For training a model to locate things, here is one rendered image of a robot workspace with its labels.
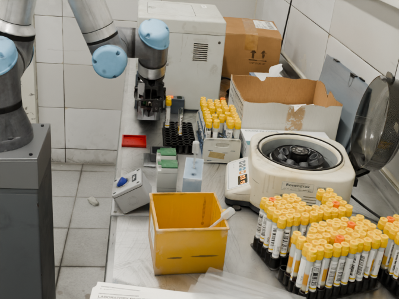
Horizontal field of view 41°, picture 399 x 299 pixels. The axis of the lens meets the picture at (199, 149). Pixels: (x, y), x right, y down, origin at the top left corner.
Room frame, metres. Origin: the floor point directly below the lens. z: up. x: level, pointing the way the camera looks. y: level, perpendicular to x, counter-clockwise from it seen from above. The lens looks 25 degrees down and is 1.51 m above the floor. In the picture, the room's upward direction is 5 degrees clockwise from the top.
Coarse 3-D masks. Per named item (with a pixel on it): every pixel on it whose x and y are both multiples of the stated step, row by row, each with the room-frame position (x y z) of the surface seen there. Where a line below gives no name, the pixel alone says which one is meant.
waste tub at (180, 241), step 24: (168, 192) 0.93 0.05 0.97; (192, 192) 0.94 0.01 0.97; (168, 216) 0.93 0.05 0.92; (192, 216) 0.94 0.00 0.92; (216, 216) 0.91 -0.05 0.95; (168, 240) 0.80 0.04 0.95; (192, 240) 0.81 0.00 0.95; (216, 240) 0.82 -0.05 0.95; (168, 264) 0.80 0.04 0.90; (192, 264) 0.81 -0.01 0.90; (216, 264) 0.82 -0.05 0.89
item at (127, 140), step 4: (124, 136) 1.40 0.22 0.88; (128, 136) 1.40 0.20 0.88; (132, 136) 1.40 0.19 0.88; (136, 136) 1.40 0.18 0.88; (140, 136) 1.40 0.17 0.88; (144, 136) 1.41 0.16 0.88; (124, 140) 1.37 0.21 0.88; (128, 140) 1.38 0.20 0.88; (132, 140) 1.38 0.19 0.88; (136, 140) 1.38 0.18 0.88; (140, 140) 1.38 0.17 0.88; (144, 140) 1.39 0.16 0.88; (124, 144) 1.33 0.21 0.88; (128, 144) 1.34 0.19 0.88; (132, 144) 1.34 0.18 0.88; (136, 144) 1.34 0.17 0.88; (140, 144) 1.34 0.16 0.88; (144, 144) 1.36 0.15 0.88
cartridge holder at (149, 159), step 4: (152, 148) 1.28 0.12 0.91; (156, 148) 1.28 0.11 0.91; (152, 152) 1.24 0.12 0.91; (156, 152) 1.28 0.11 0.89; (144, 156) 1.26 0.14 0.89; (148, 156) 1.26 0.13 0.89; (152, 156) 1.23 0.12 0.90; (156, 156) 1.23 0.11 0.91; (176, 156) 1.28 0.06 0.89; (144, 160) 1.24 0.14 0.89; (148, 160) 1.24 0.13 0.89; (152, 160) 1.23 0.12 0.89; (144, 164) 1.23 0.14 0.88; (148, 164) 1.23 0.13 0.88; (152, 164) 1.23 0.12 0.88
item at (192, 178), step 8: (192, 160) 1.09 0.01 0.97; (200, 160) 1.09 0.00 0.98; (192, 168) 1.05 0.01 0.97; (200, 168) 1.05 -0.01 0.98; (184, 176) 1.01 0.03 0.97; (192, 176) 1.01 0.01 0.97; (200, 176) 1.01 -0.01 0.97; (184, 184) 1.00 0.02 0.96; (192, 184) 1.00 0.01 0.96; (200, 184) 1.00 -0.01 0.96
